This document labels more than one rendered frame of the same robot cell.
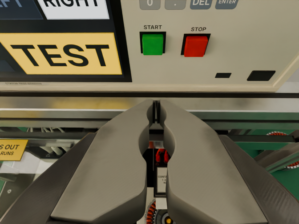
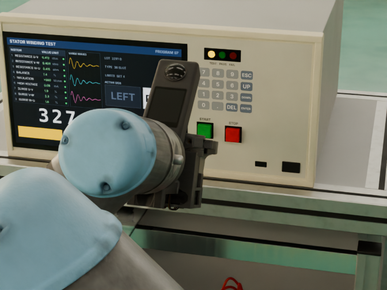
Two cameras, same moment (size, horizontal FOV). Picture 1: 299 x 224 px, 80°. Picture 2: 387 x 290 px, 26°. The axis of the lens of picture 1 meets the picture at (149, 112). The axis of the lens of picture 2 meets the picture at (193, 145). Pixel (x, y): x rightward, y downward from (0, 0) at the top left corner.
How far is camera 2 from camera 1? 0.95 m
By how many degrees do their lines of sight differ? 36
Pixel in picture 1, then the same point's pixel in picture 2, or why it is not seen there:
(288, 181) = not seen: outside the picture
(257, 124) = (298, 216)
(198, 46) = (234, 134)
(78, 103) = not seen: hidden behind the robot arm
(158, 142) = (204, 239)
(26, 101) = not seen: hidden behind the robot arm
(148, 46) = (201, 130)
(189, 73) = (234, 159)
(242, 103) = (277, 190)
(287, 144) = (344, 257)
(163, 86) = (213, 171)
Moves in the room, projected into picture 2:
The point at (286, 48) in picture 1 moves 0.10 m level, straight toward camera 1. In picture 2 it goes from (296, 142) to (235, 160)
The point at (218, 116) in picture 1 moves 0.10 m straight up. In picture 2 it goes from (257, 199) to (259, 128)
